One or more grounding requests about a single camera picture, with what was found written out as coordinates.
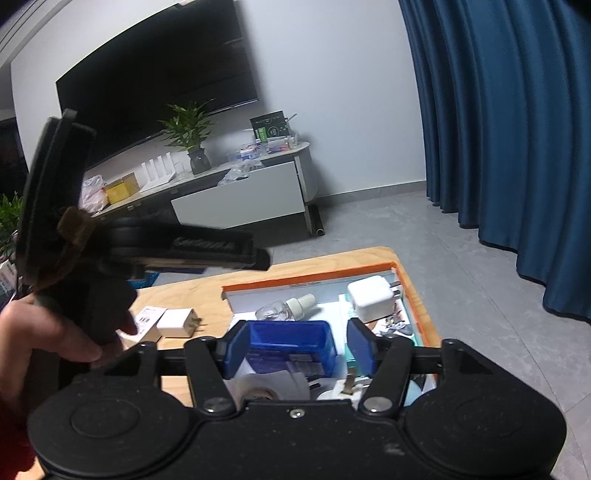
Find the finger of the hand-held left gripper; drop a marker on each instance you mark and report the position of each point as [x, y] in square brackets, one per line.
[198, 249]

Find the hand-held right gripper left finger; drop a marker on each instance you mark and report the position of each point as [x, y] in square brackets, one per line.
[236, 350]

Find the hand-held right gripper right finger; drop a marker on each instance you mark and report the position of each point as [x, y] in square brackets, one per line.
[362, 348]

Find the blue box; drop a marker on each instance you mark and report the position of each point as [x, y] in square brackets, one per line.
[288, 344]

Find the orange rimmed white box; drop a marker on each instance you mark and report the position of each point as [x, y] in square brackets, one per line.
[332, 286]

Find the person's left hand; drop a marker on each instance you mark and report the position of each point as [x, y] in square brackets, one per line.
[37, 341]

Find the black white small gadget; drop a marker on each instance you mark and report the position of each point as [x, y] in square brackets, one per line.
[392, 328]

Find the white plastic bag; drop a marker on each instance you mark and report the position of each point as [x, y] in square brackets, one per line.
[92, 191]

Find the leafy green plant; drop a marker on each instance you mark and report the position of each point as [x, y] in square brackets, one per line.
[9, 226]

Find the large white charger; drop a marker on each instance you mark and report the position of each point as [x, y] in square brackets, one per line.
[371, 300]

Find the white tape roll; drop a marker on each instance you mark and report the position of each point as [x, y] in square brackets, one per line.
[272, 387]

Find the blue bag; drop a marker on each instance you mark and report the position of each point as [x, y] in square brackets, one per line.
[147, 279]

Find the clear bottle white cap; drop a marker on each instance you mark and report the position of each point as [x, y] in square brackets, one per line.
[281, 308]

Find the small white charger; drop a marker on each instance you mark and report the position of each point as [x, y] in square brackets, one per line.
[178, 324]

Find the white folding table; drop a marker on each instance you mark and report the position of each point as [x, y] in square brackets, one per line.
[240, 198]

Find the long tv cabinet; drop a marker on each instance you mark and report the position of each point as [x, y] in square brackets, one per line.
[152, 198]

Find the yellow box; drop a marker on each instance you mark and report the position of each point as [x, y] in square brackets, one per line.
[122, 190]

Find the white router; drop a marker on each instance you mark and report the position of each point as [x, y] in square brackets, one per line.
[159, 177]

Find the clear plastic wrapping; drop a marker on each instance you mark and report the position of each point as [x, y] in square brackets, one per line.
[235, 174]

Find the white paper carton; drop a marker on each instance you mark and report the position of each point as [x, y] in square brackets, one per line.
[147, 323]

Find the potted green plant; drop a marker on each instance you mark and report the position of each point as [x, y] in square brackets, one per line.
[189, 134]

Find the row of clear plastic boxes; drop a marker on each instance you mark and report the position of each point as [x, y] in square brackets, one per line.
[263, 150]

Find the black roll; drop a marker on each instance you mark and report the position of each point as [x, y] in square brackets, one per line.
[317, 221]

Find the black box green label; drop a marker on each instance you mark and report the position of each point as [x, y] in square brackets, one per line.
[272, 127]

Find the large black television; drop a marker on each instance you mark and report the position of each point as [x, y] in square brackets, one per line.
[152, 78]

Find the blue curtain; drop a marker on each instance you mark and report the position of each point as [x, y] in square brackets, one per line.
[508, 115]

